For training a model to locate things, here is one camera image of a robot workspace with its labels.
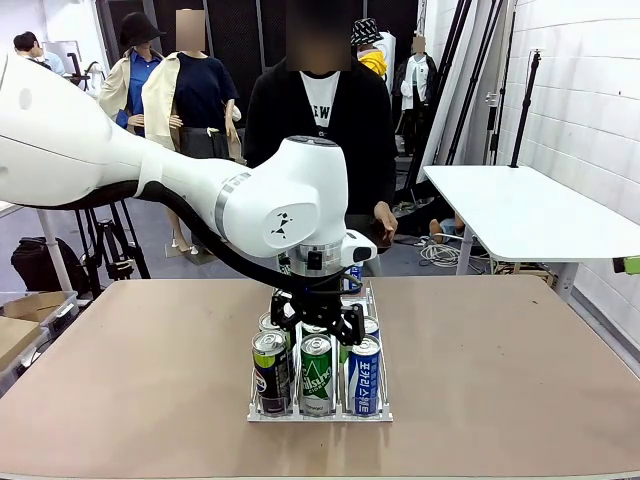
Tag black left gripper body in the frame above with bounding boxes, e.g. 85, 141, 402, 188
288, 273, 347, 334

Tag person's left forearm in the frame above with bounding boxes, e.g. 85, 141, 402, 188
367, 144, 399, 209

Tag person seated on floor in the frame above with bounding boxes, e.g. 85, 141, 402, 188
394, 182, 469, 246

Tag person in black cardigan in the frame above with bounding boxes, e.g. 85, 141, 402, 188
243, 0, 400, 279

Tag background person light shirt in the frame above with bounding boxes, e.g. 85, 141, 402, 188
13, 30, 67, 77

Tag person's left hand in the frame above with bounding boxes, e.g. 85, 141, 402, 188
373, 200, 400, 249

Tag black Pepsi zero can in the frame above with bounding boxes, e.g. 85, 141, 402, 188
257, 312, 291, 351
251, 330, 296, 417

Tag wooden crate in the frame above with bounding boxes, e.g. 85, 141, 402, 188
492, 260, 559, 289

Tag white can dispenser rack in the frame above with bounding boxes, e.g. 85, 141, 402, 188
246, 277, 395, 425

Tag white folding table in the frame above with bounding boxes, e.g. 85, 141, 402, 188
422, 163, 640, 304

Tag black stand on table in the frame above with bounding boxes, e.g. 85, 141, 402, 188
508, 48, 545, 169

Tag black light stand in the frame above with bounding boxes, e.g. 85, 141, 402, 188
485, 9, 517, 167

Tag black leaning stand poles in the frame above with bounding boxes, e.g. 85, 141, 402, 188
404, 0, 506, 191

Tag clear plastic storage bin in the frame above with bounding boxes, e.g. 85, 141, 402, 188
2, 290, 80, 341

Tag mannequin with navy top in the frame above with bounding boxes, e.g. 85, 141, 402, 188
142, 8, 245, 257

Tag black backpack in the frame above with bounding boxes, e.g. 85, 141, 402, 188
10, 237, 91, 295

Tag mannequin with yellow hoodie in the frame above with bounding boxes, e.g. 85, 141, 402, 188
349, 17, 399, 101

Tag brown cardboard box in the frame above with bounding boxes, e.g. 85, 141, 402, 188
0, 315, 42, 374

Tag mannequin with black hat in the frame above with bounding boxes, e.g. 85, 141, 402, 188
98, 12, 169, 151

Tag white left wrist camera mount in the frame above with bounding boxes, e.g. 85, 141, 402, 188
343, 230, 379, 264

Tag white coiled cables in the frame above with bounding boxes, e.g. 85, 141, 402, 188
418, 234, 494, 271

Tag black left arm hose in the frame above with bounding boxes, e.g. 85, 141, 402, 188
97, 180, 351, 301

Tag black camera tripod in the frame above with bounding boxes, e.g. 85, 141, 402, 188
73, 199, 152, 299

